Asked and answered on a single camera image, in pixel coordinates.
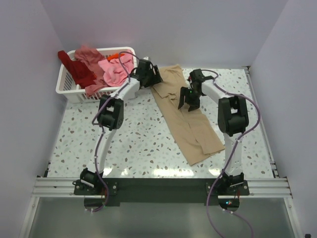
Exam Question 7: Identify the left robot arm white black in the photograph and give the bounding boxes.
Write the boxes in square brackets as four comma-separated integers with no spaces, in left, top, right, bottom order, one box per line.
[73,58,162,196]

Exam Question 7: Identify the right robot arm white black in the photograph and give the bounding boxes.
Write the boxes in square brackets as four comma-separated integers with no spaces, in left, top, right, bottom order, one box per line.
[178,69,249,195]

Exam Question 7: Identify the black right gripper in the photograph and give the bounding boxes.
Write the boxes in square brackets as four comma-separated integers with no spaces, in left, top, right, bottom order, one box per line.
[178,87,203,112]

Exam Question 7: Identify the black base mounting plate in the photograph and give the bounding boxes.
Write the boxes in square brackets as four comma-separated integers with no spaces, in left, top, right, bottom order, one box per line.
[72,178,250,209]

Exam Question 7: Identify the aluminium frame rail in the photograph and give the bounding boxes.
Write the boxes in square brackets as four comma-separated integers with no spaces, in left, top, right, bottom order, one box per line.
[29,65,305,238]

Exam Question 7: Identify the orange t shirt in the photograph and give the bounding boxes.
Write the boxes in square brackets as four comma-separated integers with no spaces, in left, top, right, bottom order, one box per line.
[106,53,120,61]

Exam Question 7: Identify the beige t shirt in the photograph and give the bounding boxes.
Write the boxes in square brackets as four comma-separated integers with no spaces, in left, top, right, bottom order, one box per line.
[151,65,225,166]

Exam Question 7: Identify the pink t shirt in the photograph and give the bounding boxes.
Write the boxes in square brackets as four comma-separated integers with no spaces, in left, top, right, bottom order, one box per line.
[98,53,135,87]

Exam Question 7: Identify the dark red t shirt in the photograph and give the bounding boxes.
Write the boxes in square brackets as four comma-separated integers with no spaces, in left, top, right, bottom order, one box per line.
[57,51,96,88]

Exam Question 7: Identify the white plastic laundry basket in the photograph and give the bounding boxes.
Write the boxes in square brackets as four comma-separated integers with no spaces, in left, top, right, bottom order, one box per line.
[56,47,135,103]

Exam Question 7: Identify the dusty rose t shirt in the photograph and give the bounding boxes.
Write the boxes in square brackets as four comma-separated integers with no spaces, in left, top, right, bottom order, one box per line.
[74,46,107,97]

